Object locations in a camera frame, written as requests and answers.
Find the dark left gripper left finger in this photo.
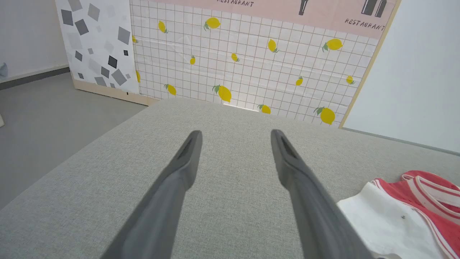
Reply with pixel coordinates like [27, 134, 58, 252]
[101, 130, 203, 259]

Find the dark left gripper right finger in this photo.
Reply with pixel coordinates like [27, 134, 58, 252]
[271, 129, 375, 259]

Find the red and white jersey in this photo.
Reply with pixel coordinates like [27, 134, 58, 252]
[337, 171, 460, 259]

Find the lemon print backdrop panel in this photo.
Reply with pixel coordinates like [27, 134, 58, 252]
[129, 0, 401, 128]

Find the grey squares backdrop panel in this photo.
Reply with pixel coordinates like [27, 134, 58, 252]
[55, 0, 159, 107]

